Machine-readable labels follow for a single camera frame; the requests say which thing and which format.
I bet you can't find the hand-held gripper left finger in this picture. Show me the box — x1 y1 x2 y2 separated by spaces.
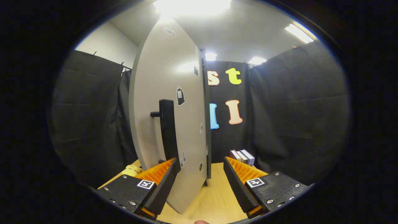
95 157 181 221

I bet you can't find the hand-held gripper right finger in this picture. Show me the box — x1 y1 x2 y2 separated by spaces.
223 156 311 219

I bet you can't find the black door handle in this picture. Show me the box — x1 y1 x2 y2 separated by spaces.
150 99 181 168

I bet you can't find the brown spine book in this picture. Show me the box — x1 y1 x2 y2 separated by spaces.
236 150 249 165

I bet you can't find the dark grey cabinet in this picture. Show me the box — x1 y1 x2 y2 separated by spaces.
201 48 212 187

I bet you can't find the yellow plush toy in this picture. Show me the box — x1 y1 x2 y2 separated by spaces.
122 165 143 177

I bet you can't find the black backdrop cloth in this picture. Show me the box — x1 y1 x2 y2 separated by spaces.
48 40 350 189

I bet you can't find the long ceiling light strip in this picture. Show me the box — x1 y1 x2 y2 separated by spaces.
285 21 317 44

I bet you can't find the large ceiling light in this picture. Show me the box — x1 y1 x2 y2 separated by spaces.
153 0 232 16

